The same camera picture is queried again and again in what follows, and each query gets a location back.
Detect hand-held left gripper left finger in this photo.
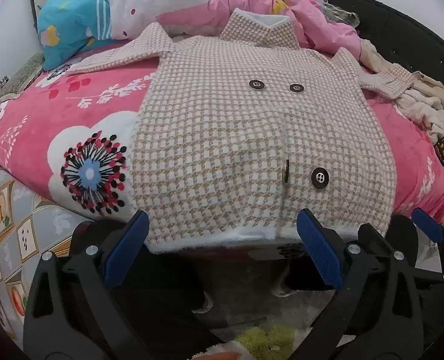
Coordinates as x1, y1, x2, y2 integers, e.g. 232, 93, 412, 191
23, 210, 150, 360

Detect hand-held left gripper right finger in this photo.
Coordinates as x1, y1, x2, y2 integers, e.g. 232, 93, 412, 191
296, 208, 429, 360

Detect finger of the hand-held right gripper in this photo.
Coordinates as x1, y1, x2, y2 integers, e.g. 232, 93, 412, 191
411, 208, 444, 285

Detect beige houndstooth coat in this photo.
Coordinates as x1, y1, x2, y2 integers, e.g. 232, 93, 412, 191
66, 7, 414, 254

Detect white shoe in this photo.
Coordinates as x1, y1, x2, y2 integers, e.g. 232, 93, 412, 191
272, 280, 295, 298
191, 292, 214, 314

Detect fluffy green orange mat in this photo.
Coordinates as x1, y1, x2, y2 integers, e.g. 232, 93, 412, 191
190, 325, 320, 360

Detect grey patterned bed sheet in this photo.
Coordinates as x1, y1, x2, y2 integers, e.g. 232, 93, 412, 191
0, 157, 95, 340

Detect cream knit garment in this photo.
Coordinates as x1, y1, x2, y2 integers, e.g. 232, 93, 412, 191
359, 38, 444, 141

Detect pink floral blanket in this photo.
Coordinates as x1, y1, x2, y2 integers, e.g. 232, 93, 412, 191
0, 37, 444, 226

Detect grey green patterned mat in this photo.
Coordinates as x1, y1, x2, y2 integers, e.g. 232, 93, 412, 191
0, 52, 44, 100

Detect patterned cloth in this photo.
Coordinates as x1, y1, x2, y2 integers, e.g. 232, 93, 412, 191
321, 2, 360, 29

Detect pink rabbit print quilt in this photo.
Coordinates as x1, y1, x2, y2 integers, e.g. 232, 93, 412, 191
37, 0, 365, 70

